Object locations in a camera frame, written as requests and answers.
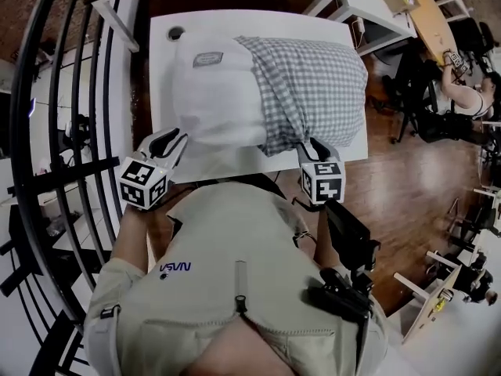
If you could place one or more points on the white work table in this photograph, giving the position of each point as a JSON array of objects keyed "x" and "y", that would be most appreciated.
[{"x": 160, "y": 92}]

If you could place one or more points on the grey checked pillowcase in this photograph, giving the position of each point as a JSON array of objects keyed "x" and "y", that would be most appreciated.
[{"x": 313, "y": 92}]

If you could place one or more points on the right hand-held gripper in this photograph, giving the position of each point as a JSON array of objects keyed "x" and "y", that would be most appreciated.
[{"x": 326, "y": 182}]

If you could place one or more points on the white power strip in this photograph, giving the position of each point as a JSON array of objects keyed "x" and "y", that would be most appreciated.
[{"x": 358, "y": 25}]

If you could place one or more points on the white pillow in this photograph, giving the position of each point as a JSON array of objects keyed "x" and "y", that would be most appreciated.
[{"x": 219, "y": 92}]

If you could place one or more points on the wooden-top white workbench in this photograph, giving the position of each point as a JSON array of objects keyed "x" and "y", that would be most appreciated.
[{"x": 426, "y": 308}]

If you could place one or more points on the round wooden table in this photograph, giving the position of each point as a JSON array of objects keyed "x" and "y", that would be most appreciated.
[{"x": 430, "y": 22}]

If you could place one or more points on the person's right forearm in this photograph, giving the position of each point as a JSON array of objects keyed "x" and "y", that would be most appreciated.
[{"x": 325, "y": 233}]

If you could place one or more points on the person's left forearm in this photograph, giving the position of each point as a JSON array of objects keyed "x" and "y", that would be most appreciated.
[{"x": 131, "y": 233}]

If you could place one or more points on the black headrest office chair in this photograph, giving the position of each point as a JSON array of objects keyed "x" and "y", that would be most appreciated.
[{"x": 473, "y": 33}]

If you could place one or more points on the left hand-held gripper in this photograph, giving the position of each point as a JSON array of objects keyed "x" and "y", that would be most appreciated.
[{"x": 143, "y": 182}]

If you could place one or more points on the black metal railing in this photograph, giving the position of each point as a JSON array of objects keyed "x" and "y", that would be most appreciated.
[{"x": 78, "y": 178}]

